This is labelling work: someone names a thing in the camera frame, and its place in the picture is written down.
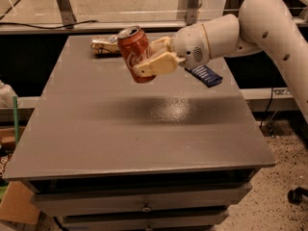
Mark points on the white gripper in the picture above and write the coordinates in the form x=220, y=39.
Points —
x=189, y=46

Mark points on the red coke can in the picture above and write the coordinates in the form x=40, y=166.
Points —
x=134, y=48

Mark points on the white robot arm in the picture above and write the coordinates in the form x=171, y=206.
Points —
x=260, y=25

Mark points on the dark blue snack packet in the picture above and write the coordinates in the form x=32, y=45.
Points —
x=206, y=75

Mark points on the crumpled golden snack bag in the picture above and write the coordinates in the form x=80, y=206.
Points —
x=103, y=46

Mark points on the grey cabinet top drawer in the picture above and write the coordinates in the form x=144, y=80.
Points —
x=140, y=200

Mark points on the grey cabinet drawer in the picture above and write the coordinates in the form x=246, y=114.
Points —
x=140, y=200
x=151, y=221

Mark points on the green pole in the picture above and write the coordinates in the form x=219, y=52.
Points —
x=15, y=120

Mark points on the white plastic jug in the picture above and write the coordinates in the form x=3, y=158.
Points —
x=6, y=95

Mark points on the grey cabinet lower drawer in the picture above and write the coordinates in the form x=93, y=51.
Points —
x=151, y=221

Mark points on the black chair caster wheel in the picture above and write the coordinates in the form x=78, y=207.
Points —
x=295, y=196

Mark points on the brown cardboard box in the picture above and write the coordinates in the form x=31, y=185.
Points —
x=16, y=205

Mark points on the right metal window bracket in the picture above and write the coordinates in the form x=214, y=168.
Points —
x=192, y=11

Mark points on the metal window bracket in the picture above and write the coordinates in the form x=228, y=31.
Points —
x=67, y=14
x=192, y=11

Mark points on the left metal window bracket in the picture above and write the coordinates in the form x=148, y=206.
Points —
x=67, y=14

